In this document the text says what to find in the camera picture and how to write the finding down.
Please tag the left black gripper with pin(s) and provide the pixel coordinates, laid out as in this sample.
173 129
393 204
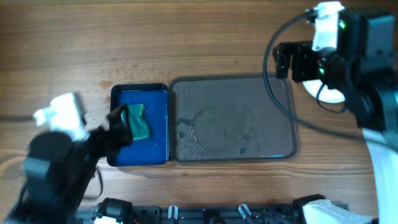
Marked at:
114 137

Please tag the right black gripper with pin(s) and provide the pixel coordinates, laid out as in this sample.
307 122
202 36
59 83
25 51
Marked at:
298 62

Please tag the green sponge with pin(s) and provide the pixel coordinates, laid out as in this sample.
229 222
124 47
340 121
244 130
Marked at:
139 128

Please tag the white plate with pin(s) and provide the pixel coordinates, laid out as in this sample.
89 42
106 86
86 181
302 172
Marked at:
325 95

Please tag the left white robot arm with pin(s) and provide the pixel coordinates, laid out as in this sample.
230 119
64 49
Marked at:
59 169

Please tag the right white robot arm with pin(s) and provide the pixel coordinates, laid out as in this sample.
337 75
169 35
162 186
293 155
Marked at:
351 52

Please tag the blue water tray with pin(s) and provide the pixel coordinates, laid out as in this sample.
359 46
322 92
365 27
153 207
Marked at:
155 149

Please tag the dark brown serving tray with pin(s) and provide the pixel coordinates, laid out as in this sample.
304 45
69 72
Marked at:
227 118

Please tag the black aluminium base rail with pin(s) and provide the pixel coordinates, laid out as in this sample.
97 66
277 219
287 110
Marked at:
116 211

